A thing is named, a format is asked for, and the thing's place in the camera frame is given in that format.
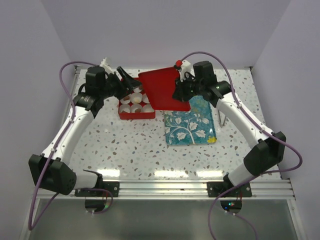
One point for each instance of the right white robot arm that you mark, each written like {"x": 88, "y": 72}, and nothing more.
{"x": 266, "y": 148}

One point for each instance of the red box lid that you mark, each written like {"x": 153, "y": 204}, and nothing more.
{"x": 159, "y": 86}

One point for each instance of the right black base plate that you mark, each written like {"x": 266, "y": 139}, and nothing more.
{"x": 215, "y": 188}

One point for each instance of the teal floral tray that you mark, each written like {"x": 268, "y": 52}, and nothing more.
{"x": 194, "y": 127}

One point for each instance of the white paper cup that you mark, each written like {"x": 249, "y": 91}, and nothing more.
{"x": 147, "y": 109}
{"x": 135, "y": 95}
{"x": 124, "y": 108}
{"x": 125, "y": 102}
{"x": 145, "y": 99}
{"x": 134, "y": 107}
{"x": 138, "y": 89}

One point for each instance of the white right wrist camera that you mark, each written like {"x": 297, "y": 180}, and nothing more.
{"x": 183, "y": 66}

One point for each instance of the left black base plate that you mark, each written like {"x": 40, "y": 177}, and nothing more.
{"x": 102, "y": 189}

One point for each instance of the red chocolate box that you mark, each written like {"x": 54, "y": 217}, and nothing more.
{"x": 136, "y": 116}

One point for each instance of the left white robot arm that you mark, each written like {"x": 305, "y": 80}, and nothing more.
{"x": 50, "y": 170}

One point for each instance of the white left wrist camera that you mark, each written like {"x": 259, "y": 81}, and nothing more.
{"x": 105, "y": 64}

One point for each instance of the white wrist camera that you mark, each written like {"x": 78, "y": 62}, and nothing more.
{"x": 183, "y": 66}
{"x": 105, "y": 64}

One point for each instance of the aluminium mounting rail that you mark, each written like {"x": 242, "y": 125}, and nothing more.
{"x": 197, "y": 190}

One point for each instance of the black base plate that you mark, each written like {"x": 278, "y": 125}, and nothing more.
{"x": 215, "y": 188}
{"x": 102, "y": 189}

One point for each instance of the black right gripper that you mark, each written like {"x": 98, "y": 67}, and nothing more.
{"x": 179, "y": 93}

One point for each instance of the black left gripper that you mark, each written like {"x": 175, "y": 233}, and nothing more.
{"x": 128, "y": 80}

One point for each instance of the metal tweezers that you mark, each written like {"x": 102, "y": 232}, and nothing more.
{"x": 221, "y": 119}

